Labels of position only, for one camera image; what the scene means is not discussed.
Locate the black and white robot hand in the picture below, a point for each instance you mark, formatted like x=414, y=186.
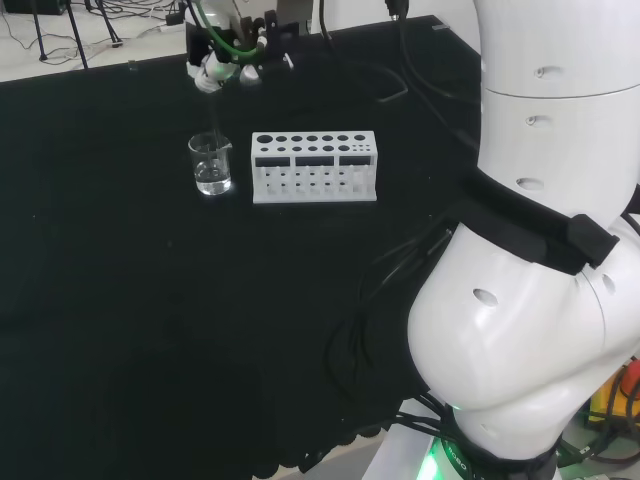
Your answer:
x=250, y=47

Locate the clear glass rod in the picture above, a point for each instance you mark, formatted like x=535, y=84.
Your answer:
x=216, y=120

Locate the clear glass beaker with liquid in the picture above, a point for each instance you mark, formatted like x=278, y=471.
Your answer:
x=212, y=170

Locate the white test tube rack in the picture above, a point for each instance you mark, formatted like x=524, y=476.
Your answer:
x=312, y=170

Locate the grey tape strip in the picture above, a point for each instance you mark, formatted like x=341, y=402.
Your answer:
x=133, y=65
x=440, y=26

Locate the black tripod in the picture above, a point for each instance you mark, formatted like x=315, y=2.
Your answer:
x=39, y=30
x=80, y=35

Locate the black bench cloth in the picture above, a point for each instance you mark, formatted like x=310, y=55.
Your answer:
x=150, y=300

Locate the yellow stop button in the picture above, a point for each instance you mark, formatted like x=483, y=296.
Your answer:
x=602, y=400

